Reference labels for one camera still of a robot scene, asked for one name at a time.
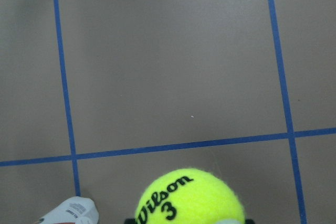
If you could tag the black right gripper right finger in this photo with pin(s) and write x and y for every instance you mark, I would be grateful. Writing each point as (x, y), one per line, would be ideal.
(249, 221)

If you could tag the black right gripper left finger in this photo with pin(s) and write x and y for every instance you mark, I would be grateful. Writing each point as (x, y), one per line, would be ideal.
(129, 221)

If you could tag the clear tennis ball can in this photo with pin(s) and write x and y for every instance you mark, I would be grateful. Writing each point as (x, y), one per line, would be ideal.
(73, 210)

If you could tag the Wilson tennis ball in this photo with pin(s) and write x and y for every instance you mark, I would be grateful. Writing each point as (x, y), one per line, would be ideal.
(189, 195)

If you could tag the brown paper table mat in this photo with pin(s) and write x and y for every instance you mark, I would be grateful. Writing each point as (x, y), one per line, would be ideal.
(101, 97)

